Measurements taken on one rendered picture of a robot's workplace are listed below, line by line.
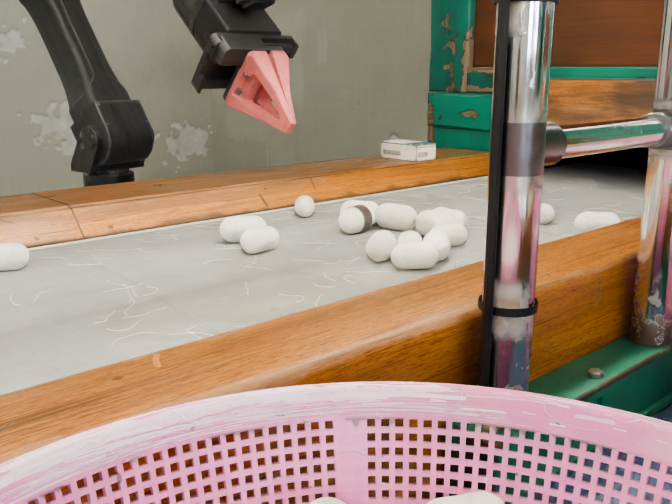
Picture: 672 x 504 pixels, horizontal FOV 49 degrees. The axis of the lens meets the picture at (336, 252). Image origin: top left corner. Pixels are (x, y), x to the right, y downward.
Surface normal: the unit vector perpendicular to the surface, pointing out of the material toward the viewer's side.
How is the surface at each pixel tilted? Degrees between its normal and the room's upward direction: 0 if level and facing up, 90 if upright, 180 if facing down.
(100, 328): 0
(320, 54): 90
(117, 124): 58
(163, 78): 90
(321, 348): 0
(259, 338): 0
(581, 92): 67
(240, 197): 45
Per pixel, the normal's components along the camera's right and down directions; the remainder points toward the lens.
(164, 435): 0.50, -0.05
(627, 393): 0.67, 0.18
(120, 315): 0.00, -0.97
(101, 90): 0.68, -0.39
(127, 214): 0.47, -0.56
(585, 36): -0.74, 0.16
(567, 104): -0.69, -0.22
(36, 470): 0.72, -0.10
